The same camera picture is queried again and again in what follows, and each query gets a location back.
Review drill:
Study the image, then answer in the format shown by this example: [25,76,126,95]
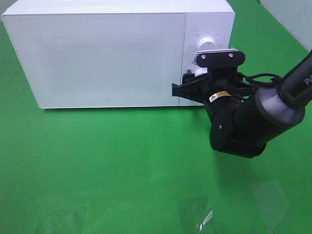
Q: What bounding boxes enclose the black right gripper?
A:
[172,68,242,115]

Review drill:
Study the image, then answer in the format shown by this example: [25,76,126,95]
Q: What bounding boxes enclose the white microwave knob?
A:
[195,68,208,76]
[197,37,216,51]

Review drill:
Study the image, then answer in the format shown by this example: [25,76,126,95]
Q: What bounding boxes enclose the white microwave door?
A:
[3,14,185,109]

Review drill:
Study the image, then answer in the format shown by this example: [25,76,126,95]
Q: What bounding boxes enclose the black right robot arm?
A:
[172,49,312,158]

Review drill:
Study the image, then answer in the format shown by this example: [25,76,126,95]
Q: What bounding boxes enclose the white microwave oven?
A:
[1,0,235,106]

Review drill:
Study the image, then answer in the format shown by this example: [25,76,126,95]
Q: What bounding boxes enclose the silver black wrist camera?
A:
[193,49,246,69]

